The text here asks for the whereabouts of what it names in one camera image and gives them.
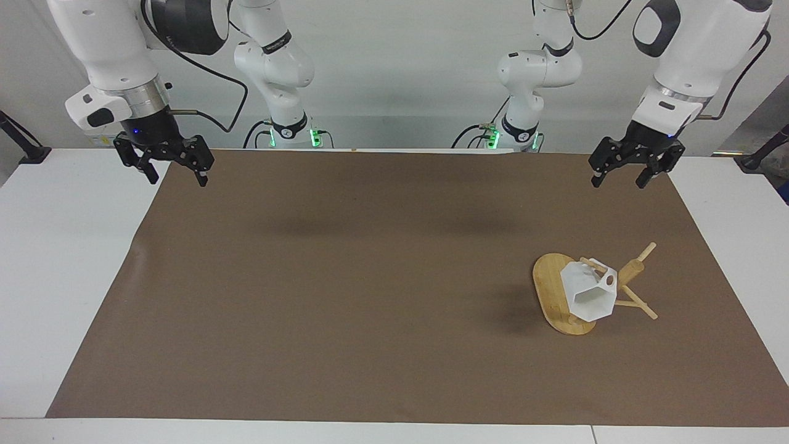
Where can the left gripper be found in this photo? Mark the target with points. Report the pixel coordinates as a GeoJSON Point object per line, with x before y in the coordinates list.
{"type": "Point", "coordinates": [648, 135]}

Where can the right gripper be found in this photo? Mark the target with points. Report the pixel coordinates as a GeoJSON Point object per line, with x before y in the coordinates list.
{"type": "Point", "coordinates": [151, 129]}

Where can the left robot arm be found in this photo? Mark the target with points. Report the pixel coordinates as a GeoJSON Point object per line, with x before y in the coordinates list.
{"type": "Point", "coordinates": [696, 49]}

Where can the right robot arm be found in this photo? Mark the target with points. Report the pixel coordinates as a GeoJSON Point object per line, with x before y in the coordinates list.
{"type": "Point", "coordinates": [111, 49]}

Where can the white faceted cup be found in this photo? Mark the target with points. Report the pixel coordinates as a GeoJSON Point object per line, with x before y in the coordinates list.
{"type": "Point", "coordinates": [588, 291]}

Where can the wooden cup rack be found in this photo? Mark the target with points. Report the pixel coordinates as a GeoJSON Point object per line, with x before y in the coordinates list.
{"type": "Point", "coordinates": [555, 290]}

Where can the black stand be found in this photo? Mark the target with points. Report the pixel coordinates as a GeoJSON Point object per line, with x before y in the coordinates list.
{"type": "Point", "coordinates": [21, 142]}
{"type": "Point", "coordinates": [764, 151]}

